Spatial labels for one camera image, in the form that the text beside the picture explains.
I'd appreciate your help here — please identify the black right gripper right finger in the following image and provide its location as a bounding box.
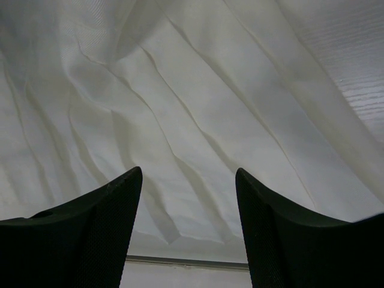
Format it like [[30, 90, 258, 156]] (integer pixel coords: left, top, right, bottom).
[[235, 169, 383, 287]]

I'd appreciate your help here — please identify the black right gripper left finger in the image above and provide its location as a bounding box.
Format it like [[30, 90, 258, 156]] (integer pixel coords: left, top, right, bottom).
[[1, 167, 142, 287]]

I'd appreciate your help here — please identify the white pleated skirt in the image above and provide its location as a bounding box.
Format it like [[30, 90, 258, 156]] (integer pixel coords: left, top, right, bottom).
[[1, 1, 383, 262]]

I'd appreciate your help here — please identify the aluminium table edge rail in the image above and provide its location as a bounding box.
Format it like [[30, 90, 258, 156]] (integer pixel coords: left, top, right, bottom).
[[125, 255, 248, 269]]

